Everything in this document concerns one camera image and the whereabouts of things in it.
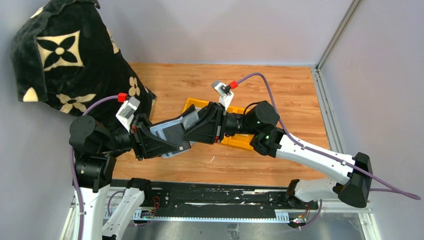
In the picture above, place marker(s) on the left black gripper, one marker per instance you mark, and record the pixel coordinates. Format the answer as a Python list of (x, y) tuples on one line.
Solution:
[(146, 142)]

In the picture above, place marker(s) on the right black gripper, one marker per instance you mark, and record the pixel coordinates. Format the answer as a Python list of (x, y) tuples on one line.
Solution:
[(211, 120)]

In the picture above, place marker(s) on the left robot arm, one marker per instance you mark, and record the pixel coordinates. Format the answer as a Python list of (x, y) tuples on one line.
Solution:
[(95, 150)]

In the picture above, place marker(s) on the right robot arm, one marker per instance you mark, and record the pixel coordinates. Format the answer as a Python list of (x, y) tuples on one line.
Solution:
[(347, 177)]

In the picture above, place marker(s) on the yellow three-compartment bin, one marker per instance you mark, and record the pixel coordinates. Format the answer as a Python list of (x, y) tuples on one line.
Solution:
[(238, 140)]

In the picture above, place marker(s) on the black floral blanket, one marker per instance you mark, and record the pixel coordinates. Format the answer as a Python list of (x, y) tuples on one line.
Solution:
[(65, 56)]

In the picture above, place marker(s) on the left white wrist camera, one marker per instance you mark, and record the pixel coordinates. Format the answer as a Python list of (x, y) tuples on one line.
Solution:
[(125, 114)]

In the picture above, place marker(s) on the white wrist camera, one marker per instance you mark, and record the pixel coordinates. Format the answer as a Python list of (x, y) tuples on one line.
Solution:
[(125, 114), (225, 92)]

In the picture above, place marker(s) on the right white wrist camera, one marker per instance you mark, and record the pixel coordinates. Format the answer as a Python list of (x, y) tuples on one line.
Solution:
[(225, 92)]

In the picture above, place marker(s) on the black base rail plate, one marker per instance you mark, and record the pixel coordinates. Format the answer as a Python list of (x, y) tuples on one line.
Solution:
[(223, 201)]

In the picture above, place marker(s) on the aluminium frame post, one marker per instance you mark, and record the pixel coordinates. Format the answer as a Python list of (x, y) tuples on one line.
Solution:
[(349, 14)]

